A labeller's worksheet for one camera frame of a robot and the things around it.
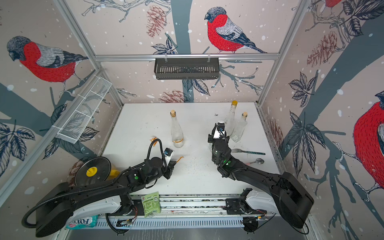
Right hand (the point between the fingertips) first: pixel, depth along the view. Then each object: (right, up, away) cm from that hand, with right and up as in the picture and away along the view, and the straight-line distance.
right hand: (219, 123), depth 78 cm
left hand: (-22, -21, +2) cm, 31 cm away
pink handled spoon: (+27, -24, +12) cm, 38 cm away
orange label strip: (-21, -20, +4) cm, 30 cm away
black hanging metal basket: (-19, +38, +26) cm, 50 cm away
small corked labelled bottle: (+14, -3, +9) cm, 17 cm away
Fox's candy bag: (-62, -46, -10) cm, 78 cm away
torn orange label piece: (-43, -12, +22) cm, 50 cm away
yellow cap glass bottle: (+8, +1, +8) cm, 11 cm away
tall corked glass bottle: (-24, -8, +14) cm, 29 cm away
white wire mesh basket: (-81, -1, +4) cm, 81 cm away
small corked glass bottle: (-5, -11, -8) cm, 15 cm away
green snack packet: (-35, -41, -4) cm, 54 cm away
